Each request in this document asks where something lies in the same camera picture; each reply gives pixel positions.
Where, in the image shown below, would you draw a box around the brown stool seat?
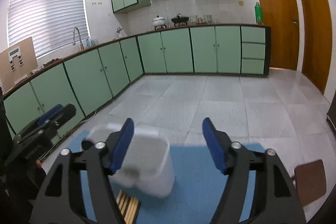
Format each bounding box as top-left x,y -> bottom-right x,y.
291,159 -> 326,206

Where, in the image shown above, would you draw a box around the blue table mat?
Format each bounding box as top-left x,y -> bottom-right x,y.
81,146 -> 256,223

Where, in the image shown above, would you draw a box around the white window blinds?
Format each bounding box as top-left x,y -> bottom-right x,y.
7,0 -> 89,57

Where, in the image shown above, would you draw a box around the black glass oven cabinet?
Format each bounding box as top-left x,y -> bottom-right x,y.
326,96 -> 336,134

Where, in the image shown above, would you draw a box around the black chopstick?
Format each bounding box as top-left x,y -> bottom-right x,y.
132,200 -> 141,224

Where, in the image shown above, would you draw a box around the chrome sink faucet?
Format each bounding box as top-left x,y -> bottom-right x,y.
72,27 -> 84,51

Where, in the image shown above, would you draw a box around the cardboard box with labels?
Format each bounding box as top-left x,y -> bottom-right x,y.
0,37 -> 38,93

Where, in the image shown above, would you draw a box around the red orange patterned chopstick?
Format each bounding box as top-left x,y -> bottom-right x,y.
124,197 -> 138,224

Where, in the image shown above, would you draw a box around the green lower kitchen cabinets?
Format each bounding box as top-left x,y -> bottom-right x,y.
5,24 -> 271,135

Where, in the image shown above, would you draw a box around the white twin utensil holder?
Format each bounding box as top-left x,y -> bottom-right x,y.
81,122 -> 176,199

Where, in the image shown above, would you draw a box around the green bottle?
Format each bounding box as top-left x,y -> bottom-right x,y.
255,2 -> 264,24

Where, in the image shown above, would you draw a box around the brown wooden door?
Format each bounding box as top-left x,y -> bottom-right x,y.
301,0 -> 333,93
259,0 -> 299,71

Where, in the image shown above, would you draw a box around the black wok pan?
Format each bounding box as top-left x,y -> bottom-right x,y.
171,13 -> 189,27

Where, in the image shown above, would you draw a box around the plain bamboo chopstick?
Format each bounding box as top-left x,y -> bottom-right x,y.
120,192 -> 130,217
116,190 -> 123,210

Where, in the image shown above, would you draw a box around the white cooking pot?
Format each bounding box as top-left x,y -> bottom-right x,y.
152,15 -> 167,30

